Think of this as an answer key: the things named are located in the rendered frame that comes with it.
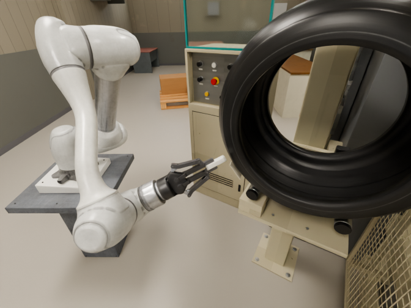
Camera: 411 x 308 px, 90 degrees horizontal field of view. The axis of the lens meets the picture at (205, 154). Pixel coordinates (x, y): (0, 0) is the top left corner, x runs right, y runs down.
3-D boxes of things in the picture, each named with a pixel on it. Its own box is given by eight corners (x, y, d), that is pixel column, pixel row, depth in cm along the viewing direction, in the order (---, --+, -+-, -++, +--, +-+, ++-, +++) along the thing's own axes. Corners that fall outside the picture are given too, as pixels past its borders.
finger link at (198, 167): (175, 179, 70) (174, 176, 69) (205, 163, 69) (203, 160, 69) (175, 183, 66) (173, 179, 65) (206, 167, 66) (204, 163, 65)
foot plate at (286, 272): (263, 233, 163) (263, 231, 162) (299, 249, 151) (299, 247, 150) (251, 261, 144) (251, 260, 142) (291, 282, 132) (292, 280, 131)
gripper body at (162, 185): (155, 176, 70) (179, 164, 70) (167, 196, 73) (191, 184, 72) (152, 184, 63) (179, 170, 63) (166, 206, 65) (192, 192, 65)
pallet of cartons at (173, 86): (214, 91, 488) (214, 70, 462) (227, 104, 415) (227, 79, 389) (159, 96, 464) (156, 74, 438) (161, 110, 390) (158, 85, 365)
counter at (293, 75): (282, 118, 350) (291, 72, 310) (257, 84, 534) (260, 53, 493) (323, 117, 349) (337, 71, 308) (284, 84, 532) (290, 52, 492)
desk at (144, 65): (160, 66, 779) (158, 47, 744) (153, 73, 679) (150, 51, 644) (143, 66, 780) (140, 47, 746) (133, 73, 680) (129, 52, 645)
